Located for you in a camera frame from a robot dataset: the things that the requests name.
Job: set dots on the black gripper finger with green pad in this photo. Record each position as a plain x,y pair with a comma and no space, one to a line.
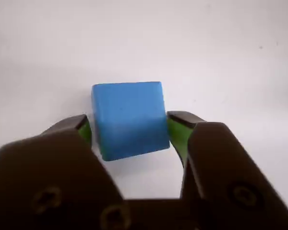
225,167
43,177

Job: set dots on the blue lego block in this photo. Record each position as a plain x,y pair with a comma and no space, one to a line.
129,117

